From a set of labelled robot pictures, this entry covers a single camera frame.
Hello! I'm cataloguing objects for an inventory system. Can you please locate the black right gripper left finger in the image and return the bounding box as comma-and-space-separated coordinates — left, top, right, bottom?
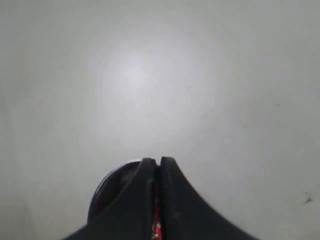
65, 158, 156, 240

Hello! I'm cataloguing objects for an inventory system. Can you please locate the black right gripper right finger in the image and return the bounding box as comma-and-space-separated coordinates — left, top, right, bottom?
160, 157, 255, 240

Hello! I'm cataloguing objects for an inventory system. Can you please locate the red candy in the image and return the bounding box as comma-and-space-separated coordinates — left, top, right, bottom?
151, 174, 164, 240

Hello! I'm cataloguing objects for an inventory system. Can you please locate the stainless steel cup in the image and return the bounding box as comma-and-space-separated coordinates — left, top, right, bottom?
87, 159, 141, 223

